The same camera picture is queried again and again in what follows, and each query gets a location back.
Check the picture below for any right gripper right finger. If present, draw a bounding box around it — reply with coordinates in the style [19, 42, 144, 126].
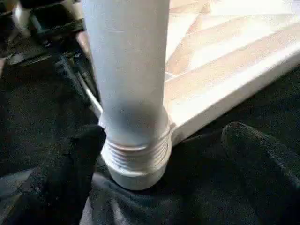
[220, 121, 300, 225]

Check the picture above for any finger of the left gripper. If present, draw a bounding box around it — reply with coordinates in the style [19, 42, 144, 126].
[53, 52, 101, 105]

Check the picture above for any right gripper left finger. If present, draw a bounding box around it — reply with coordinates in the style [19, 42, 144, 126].
[0, 124, 108, 225]

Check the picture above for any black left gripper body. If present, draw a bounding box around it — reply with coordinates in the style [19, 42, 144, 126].
[28, 2, 87, 40]

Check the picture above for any white plastic table leg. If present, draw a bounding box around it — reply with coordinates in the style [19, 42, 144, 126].
[81, 0, 173, 191]

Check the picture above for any white plastic table top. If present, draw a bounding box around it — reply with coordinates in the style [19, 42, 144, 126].
[87, 0, 300, 147]

